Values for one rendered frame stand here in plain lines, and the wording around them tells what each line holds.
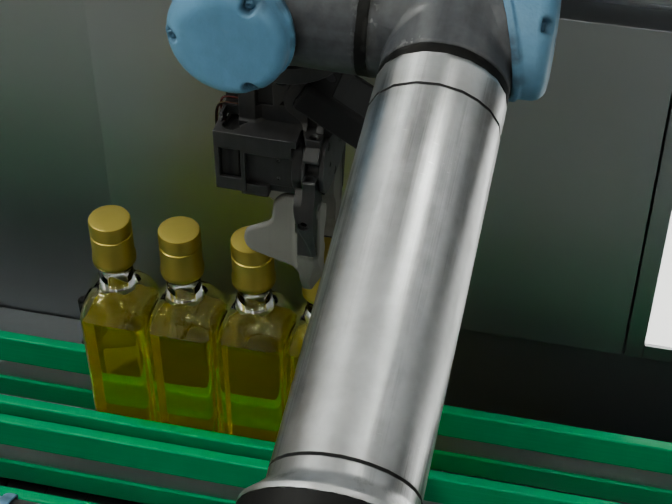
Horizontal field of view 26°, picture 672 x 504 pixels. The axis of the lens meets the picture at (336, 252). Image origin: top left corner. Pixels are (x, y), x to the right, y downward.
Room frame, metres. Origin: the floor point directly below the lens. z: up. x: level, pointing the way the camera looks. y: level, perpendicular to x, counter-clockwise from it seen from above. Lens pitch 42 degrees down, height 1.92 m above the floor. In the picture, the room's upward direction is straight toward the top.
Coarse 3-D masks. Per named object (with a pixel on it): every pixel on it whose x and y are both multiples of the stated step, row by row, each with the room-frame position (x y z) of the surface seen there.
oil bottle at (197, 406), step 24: (216, 288) 0.87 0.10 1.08; (168, 312) 0.84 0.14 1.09; (192, 312) 0.84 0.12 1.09; (216, 312) 0.85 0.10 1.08; (168, 336) 0.83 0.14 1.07; (192, 336) 0.83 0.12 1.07; (216, 336) 0.84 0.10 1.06; (168, 360) 0.83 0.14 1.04; (192, 360) 0.83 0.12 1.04; (216, 360) 0.84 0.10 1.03; (168, 384) 0.83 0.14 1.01; (192, 384) 0.83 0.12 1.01; (216, 384) 0.83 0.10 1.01; (168, 408) 0.83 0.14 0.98; (192, 408) 0.83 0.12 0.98; (216, 408) 0.83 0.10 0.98
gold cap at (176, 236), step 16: (160, 224) 0.86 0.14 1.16; (176, 224) 0.86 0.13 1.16; (192, 224) 0.86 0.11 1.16; (160, 240) 0.85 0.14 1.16; (176, 240) 0.84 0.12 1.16; (192, 240) 0.85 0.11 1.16; (160, 256) 0.85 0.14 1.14; (176, 256) 0.84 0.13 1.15; (192, 256) 0.84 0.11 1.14; (176, 272) 0.84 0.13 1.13; (192, 272) 0.84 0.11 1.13
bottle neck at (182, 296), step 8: (200, 280) 0.85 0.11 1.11; (168, 288) 0.85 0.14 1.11; (176, 288) 0.84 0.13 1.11; (184, 288) 0.84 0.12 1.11; (192, 288) 0.85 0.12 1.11; (200, 288) 0.85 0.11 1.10; (168, 296) 0.85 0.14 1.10; (176, 296) 0.84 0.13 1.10; (184, 296) 0.84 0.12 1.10; (192, 296) 0.85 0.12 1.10; (200, 296) 0.85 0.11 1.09
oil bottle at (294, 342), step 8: (304, 304) 0.85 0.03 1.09; (304, 312) 0.84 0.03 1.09; (296, 320) 0.83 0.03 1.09; (304, 320) 0.83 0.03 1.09; (296, 328) 0.82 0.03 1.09; (304, 328) 0.82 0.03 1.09; (288, 336) 0.82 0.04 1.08; (296, 336) 0.82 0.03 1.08; (304, 336) 0.81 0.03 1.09; (288, 344) 0.82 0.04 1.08; (296, 344) 0.81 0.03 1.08; (288, 352) 0.81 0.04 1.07; (296, 352) 0.81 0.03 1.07; (288, 360) 0.81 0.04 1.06; (296, 360) 0.81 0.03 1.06; (288, 368) 0.81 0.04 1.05; (288, 376) 0.81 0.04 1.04; (288, 384) 0.81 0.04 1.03; (288, 392) 0.81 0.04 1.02
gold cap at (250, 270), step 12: (240, 228) 0.86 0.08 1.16; (240, 240) 0.84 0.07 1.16; (240, 252) 0.83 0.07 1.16; (252, 252) 0.83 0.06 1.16; (240, 264) 0.83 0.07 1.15; (252, 264) 0.83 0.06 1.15; (264, 264) 0.83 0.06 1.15; (240, 276) 0.83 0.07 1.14; (252, 276) 0.83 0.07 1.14; (264, 276) 0.83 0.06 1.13; (240, 288) 0.83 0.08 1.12; (252, 288) 0.83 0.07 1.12; (264, 288) 0.83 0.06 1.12
